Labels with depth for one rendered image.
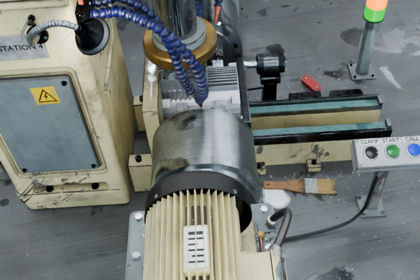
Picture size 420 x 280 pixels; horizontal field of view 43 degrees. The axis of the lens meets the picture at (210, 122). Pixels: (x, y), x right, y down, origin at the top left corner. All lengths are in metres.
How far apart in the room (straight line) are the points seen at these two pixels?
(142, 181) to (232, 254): 0.74
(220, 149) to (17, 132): 0.48
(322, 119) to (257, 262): 0.84
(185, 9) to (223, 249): 0.59
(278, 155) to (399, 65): 0.61
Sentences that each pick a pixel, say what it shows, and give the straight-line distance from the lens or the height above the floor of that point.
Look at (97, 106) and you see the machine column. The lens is 1.21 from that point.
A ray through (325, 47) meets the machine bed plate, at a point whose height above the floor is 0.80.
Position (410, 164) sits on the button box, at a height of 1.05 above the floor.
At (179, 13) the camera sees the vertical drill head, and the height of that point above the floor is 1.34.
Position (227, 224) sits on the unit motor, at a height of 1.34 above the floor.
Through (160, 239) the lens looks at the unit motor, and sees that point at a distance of 0.83.
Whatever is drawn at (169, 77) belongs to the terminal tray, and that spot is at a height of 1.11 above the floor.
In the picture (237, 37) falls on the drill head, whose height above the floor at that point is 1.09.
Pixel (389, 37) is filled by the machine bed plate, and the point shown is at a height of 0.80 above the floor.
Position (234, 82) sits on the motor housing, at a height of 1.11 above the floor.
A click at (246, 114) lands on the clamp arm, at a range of 1.38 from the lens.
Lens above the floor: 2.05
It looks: 48 degrees down
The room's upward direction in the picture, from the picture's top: 4 degrees counter-clockwise
